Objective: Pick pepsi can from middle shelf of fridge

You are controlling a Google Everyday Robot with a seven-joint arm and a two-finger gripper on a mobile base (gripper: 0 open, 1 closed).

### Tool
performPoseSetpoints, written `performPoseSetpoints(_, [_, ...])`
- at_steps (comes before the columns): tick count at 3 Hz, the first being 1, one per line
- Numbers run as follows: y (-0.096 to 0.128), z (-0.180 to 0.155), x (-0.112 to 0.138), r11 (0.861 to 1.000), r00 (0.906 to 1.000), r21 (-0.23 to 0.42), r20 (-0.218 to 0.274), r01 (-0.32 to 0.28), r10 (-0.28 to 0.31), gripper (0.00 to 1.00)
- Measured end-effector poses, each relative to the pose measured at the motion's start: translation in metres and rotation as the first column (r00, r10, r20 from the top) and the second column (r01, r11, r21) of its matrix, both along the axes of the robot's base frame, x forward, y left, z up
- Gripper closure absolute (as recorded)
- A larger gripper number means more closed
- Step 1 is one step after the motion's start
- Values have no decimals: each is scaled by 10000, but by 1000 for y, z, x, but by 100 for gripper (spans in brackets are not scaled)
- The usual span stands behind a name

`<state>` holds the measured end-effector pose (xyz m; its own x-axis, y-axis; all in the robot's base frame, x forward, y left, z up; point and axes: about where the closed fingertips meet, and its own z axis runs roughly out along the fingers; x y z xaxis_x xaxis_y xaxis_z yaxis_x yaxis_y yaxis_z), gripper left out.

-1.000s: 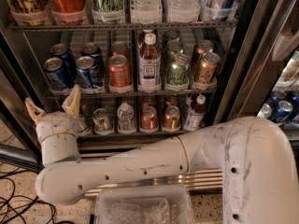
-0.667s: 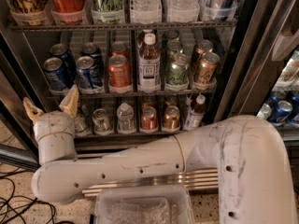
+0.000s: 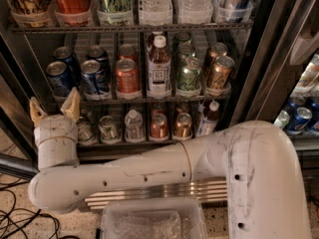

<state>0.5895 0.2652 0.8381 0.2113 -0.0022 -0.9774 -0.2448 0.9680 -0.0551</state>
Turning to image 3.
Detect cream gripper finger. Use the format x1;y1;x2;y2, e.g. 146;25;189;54
61;87;81;122
29;97;47;126

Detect black cables on floor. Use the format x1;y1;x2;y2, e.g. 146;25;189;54
0;172;81;239

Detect green can rear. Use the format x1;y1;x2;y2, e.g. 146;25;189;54
172;31;191;49

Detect clear water bottle top right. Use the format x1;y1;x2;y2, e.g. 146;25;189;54
174;0;213;24

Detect copper can front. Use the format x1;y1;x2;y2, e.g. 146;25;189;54
207;56;234;90

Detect silver green can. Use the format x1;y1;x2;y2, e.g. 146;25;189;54
77;118;97;145
98;116;120;143

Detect yellow can top shelf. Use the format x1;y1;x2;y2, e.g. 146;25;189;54
9;0;53;28

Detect green can front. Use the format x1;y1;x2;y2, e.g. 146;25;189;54
177;57;201;92

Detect open fridge glass door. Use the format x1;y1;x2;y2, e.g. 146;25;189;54
0;36;38;180

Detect red coca cola can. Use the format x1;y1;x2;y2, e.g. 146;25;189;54
55;0;90;26

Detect wire shelf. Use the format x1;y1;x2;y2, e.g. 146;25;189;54
9;21;253;35
53;93;232;108

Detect middle wire shelf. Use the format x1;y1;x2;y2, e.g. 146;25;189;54
53;93;232;108

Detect copper can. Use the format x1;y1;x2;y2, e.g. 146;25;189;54
203;42;227;76
207;56;234;90

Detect steel fridge vent grille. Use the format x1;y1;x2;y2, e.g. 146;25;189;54
82;177;227;212

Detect brown tea bottle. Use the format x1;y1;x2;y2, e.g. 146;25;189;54
147;32;163;52
148;35;171;99

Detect tea bottle bottom shelf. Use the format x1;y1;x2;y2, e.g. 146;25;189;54
196;101;219;136

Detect orange can bottom shelf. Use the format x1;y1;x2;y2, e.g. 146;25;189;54
150;114;168;139

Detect green can top shelf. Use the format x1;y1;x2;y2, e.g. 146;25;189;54
98;0;132;25

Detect pepsi can right fridge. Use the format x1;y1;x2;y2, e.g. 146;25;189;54
286;107;312;134

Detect gold can bottom shelf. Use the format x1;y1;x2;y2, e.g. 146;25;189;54
173;113;192;138

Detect orange soda can front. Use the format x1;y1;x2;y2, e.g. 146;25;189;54
116;59;141;94

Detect clear water bottle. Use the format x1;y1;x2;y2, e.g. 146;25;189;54
174;0;213;24
139;0;172;26

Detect copper can rear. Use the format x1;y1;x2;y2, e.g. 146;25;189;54
203;42;227;76

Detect orange soda can rear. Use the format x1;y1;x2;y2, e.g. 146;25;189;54
118;44;138;62

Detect orange soda can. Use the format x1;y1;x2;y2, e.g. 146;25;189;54
118;44;138;62
116;59;141;94

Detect clear plastic bin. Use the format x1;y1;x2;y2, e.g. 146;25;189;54
100;197;208;239

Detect brown tea bottle front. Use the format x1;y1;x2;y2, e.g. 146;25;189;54
148;35;171;99

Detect top wire shelf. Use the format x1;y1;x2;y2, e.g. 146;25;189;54
9;21;253;35

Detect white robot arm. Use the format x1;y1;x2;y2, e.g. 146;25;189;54
28;90;312;239

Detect brown tea bottle rear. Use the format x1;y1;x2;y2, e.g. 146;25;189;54
147;32;163;52

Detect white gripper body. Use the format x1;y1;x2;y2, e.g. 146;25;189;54
34;115;79;170

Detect green can middle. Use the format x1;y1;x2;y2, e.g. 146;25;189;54
176;43;196;69

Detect blue red bull can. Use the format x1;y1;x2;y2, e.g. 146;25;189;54
212;0;249;23

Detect blue pepsi can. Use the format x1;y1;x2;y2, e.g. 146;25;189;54
86;45;111;81
81;60;110;96
46;61;75;97
53;46;81;86

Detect silver green can bottom left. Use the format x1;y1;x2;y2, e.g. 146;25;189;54
77;118;97;145

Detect clear water bottle top left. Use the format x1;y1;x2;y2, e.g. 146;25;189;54
139;0;172;26

